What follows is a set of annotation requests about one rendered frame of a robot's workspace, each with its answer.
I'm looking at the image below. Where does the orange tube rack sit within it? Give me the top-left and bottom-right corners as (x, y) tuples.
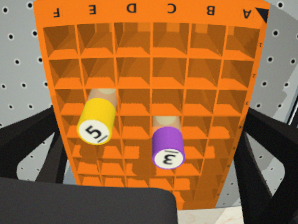
(33, 0), (270, 210)

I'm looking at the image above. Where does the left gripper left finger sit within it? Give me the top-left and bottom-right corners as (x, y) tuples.
(0, 106), (68, 183)

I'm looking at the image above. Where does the yellow-capped vial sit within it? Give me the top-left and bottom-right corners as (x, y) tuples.
(77, 89), (117, 145)

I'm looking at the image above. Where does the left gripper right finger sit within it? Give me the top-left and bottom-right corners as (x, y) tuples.
(233, 107), (298, 224)

